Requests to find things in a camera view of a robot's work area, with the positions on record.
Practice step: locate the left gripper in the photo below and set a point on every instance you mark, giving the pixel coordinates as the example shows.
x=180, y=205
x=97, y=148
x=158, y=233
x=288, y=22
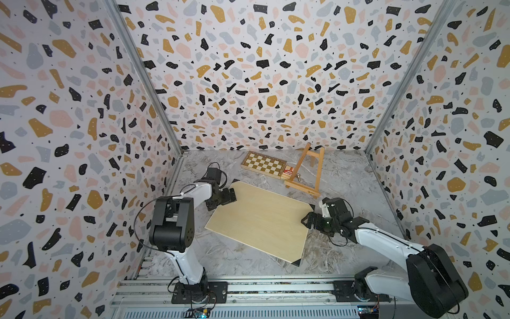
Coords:
x=227, y=197

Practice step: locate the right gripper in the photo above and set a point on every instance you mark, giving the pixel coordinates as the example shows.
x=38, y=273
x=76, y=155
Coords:
x=316, y=225

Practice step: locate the light wooden board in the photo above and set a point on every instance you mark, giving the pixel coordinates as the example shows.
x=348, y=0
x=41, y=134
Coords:
x=263, y=220

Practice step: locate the small wooden easel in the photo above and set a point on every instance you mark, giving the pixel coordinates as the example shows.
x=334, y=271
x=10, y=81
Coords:
x=309, y=166

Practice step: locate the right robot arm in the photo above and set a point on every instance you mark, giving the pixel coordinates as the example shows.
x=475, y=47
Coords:
x=425, y=274

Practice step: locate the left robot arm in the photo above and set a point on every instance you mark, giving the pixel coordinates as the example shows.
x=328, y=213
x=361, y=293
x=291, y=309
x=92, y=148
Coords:
x=172, y=232

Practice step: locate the wooden chessboard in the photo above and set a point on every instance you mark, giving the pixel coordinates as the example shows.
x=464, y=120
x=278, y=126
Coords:
x=264, y=165

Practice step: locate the red yellow small box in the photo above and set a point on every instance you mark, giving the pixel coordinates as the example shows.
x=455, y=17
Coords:
x=287, y=173

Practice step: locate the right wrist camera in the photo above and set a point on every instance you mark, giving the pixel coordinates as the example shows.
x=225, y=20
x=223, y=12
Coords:
x=324, y=209

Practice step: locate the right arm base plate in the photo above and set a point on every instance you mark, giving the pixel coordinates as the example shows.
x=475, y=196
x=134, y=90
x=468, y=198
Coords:
x=355, y=291

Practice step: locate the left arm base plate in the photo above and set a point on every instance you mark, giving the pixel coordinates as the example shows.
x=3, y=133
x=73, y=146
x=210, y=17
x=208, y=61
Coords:
x=211, y=293

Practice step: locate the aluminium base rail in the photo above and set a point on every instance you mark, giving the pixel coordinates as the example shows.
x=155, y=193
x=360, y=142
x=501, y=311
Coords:
x=300, y=296

